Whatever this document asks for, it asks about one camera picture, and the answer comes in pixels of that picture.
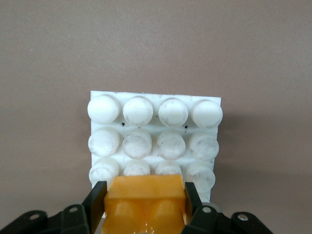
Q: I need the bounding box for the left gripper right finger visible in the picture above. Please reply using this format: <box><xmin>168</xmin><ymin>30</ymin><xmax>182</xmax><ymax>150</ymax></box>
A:
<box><xmin>184</xmin><ymin>181</ymin><xmax>276</xmax><ymax>234</ymax></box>

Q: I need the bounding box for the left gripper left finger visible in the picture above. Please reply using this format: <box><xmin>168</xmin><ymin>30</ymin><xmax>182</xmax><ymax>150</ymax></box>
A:
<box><xmin>0</xmin><ymin>180</ymin><xmax>108</xmax><ymax>234</ymax></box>

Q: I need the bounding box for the yellow two-stud block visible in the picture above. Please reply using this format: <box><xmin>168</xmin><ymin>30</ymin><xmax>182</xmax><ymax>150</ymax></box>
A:
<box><xmin>101</xmin><ymin>174</ymin><xmax>190</xmax><ymax>234</ymax></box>

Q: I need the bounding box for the white studded base plate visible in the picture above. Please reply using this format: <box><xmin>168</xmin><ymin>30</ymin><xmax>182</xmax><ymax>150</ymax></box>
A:
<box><xmin>87</xmin><ymin>90</ymin><xmax>224</xmax><ymax>203</ymax></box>

